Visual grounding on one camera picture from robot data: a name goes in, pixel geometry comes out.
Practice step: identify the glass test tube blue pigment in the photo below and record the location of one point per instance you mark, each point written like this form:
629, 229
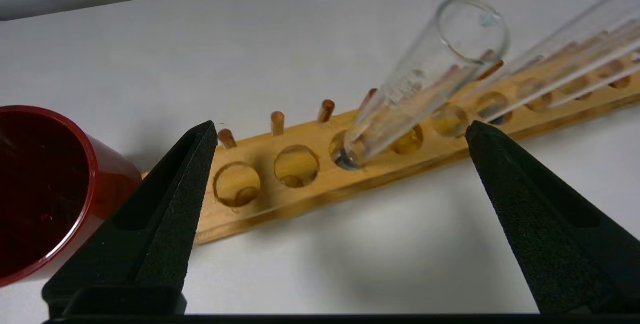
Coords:
400, 113

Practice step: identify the dark red plastic cup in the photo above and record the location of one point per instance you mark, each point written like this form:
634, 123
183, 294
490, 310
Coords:
110, 179

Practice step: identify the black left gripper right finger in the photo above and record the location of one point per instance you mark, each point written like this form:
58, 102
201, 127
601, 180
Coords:
550, 234

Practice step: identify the wooden test tube rack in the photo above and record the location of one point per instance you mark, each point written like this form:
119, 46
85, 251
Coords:
300, 204

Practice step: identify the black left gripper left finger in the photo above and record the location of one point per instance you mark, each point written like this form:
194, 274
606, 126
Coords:
160, 234

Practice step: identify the glass test tube yellow pigment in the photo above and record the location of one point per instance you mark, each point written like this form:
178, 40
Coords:
575, 48

